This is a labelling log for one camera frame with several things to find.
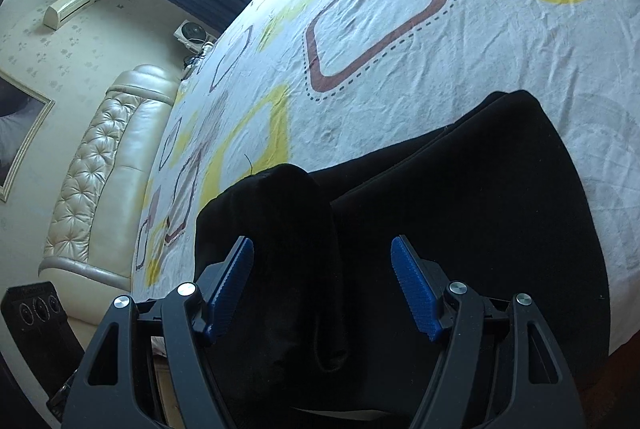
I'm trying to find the black pants with studs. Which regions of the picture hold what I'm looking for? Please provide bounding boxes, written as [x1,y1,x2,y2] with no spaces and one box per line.
[195,90,611,428]

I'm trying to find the cream tufted leather headboard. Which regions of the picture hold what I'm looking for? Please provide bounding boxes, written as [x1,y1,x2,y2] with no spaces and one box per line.
[38,64,179,325]

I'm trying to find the white desk fan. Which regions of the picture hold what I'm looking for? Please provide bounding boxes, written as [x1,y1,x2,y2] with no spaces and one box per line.
[174,20,216,54]

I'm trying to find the patterned white bed sheet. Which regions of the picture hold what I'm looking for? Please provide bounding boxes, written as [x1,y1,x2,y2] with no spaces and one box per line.
[132,0,639,348]

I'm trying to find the framed wall picture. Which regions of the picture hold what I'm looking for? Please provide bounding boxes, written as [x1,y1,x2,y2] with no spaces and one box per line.
[0,73,54,203]

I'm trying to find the white wall air conditioner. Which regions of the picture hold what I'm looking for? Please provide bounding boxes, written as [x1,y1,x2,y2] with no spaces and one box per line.
[42,0,96,30]

